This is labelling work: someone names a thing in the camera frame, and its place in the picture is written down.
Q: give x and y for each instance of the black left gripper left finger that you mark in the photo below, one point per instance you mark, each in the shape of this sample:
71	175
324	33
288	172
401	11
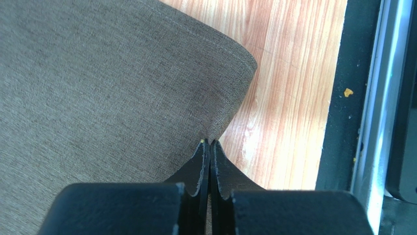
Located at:
176	206

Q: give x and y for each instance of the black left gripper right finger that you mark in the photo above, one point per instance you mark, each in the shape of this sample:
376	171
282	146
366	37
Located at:
241	207

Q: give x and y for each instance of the olive brown cloth napkin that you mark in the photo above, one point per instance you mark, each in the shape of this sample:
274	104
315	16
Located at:
106	91

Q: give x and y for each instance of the aluminium frame rail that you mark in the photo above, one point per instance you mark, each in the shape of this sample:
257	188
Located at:
384	178

